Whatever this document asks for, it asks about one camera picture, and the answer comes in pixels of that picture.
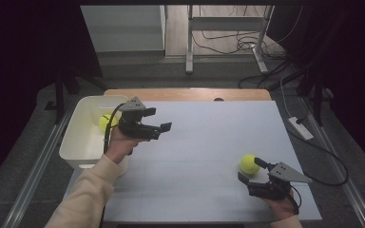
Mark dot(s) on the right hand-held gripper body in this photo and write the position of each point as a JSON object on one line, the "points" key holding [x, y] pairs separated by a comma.
{"points": [[275, 186]]}

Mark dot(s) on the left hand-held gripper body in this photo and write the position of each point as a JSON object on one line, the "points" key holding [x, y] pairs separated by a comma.
{"points": [[136, 128]]}

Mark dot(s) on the yellow tennis ball black print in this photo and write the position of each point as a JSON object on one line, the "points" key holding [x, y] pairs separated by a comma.
{"points": [[248, 164]]}

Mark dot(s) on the plain yellow tennis ball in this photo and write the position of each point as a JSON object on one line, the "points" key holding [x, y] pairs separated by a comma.
{"points": [[104, 123]]}

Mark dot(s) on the white plastic bin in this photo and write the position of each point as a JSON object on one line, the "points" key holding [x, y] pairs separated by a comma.
{"points": [[82, 139]]}

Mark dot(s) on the person's right hand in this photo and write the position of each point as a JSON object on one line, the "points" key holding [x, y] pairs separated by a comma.
{"points": [[283, 208]]}

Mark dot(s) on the person's left hand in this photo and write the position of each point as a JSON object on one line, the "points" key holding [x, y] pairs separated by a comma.
{"points": [[119, 147]]}

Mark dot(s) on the wooden table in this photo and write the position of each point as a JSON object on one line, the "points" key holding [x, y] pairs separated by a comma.
{"points": [[187, 94]]}

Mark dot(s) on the white table mat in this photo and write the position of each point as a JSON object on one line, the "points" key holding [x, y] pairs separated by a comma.
{"points": [[202, 152]]}

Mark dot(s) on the white power strip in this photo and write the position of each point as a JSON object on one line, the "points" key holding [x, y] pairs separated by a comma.
{"points": [[301, 128]]}

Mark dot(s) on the black stand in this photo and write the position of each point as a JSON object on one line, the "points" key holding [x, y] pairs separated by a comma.
{"points": [[64, 85], [313, 85]]}

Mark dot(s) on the white cabinet panel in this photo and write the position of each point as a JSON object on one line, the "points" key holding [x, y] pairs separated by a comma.
{"points": [[123, 28]]}

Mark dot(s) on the aluminium floor rail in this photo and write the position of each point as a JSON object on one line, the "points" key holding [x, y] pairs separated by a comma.
{"points": [[34, 171], [345, 177]]}

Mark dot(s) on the white metal desk frame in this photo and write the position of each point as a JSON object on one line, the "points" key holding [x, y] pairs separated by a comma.
{"points": [[225, 23]]}

